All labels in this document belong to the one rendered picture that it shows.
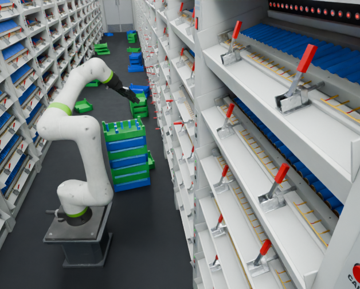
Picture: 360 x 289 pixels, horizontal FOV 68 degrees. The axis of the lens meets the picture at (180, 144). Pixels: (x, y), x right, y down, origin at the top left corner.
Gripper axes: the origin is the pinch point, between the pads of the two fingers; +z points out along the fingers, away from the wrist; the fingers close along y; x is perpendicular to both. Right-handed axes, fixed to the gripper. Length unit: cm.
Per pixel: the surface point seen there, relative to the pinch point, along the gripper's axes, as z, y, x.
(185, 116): -19, 58, -16
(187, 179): 9, 54, -41
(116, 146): 22.7, -21.9, -29.0
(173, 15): -35, 40, 31
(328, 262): -80, 127, -57
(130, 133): 23.2, -13.6, -17.1
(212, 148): -36, 85, -34
